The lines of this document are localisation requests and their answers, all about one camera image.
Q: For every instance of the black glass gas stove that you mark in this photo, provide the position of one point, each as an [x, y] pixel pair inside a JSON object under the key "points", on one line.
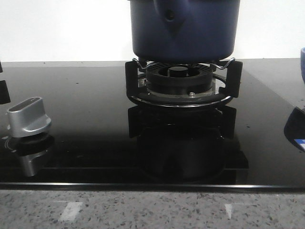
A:
{"points": [[99, 139]]}

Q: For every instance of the dark blue cooking pot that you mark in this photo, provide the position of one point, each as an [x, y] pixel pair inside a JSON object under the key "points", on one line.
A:
{"points": [[184, 31]]}

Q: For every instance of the silver stove control knob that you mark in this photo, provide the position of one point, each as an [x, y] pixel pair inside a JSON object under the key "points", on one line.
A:
{"points": [[28, 118]]}

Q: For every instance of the right black pot support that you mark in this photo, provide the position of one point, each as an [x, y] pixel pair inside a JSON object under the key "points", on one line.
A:
{"points": [[225, 87]]}

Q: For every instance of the right gas burner head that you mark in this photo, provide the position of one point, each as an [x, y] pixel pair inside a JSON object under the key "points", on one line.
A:
{"points": [[179, 79]]}

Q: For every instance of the light blue plastic bowl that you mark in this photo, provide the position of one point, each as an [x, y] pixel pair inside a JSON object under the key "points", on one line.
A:
{"points": [[302, 63]]}

